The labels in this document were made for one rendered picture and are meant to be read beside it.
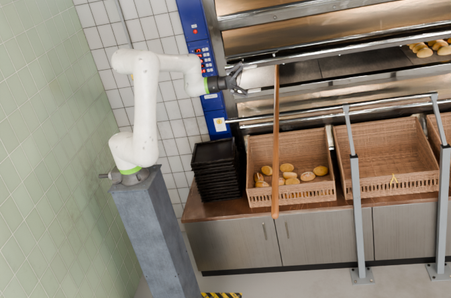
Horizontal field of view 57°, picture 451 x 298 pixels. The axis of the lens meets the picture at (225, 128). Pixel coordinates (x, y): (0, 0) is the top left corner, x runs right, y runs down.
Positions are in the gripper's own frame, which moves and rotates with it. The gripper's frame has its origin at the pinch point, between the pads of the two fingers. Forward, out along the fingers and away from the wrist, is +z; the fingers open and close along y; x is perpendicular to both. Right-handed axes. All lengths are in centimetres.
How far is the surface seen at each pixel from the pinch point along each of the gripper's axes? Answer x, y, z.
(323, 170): -32, 85, 30
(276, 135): 13.9, 27.9, 6.5
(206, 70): -51, 9, -38
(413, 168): -32, 90, 86
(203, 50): -51, -4, -37
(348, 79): -56, 32, 53
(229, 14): -50, -25, -16
